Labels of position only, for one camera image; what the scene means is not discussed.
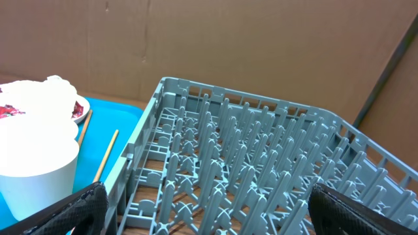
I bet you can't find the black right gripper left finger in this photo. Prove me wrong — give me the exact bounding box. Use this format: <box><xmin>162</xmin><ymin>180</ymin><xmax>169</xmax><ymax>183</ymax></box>
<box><xmin>1</xmin><ymin>182</ymin><xmax>109</xmax><ymax>235</ymax></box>

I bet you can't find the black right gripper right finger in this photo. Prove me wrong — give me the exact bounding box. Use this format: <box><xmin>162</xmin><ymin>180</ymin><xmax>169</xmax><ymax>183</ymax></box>
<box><xmin>308</xmin><ymin>183</ymin><xmax>417</xmax><ymax>235</ymax></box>

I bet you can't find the white paper cup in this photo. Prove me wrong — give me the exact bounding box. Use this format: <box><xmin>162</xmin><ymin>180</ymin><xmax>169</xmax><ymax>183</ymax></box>
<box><xmin>1</xmin><ymin>114</ymin><xmax>79</xmax><ymax>221</ymax></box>

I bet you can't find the white napkin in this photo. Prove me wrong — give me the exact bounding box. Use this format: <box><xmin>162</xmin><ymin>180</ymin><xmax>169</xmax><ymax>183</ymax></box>
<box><xmin>1</xmin><ymin>75</ymin><xmax>78</xmax><ymax>119</ymax></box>

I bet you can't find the red snack wrapper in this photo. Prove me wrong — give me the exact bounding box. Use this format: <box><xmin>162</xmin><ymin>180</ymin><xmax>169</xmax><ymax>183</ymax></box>
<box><xmin>1</xmin><ymin>102</ymin><xmax>84</xmax><ymax>118</ymax></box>

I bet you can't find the grey dishwasher rack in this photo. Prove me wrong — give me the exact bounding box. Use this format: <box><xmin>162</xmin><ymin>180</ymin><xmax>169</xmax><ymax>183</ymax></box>
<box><xmin>104</xmin><ymin>77</ymin><xmax>417</xmax><ymax>234</ymax></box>

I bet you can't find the right wooden chopstick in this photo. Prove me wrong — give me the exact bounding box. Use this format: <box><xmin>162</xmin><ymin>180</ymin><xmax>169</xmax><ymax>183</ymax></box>
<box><xmin>93</xmin><ymin>129</ymin><xmax>119</xmax><ymax>183</ymax></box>

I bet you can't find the wooden chopstick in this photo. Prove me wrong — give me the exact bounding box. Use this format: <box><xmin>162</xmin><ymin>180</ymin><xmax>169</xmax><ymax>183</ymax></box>
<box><xmin>93</xmin><ymin>129</ymin><xmax>119</xmax><ymax>183</ymax></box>
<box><xmin>78</xmin><ymin>110</ymin><xmax>93</xmax><ymax>147</ymax></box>

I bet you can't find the left wooden chopstick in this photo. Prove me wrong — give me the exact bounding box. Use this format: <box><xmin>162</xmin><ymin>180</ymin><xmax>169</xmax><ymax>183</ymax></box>
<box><xmin>78</xmin><ymin>110</ymin><xmax>93</xmax><ymax>147</ymax></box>

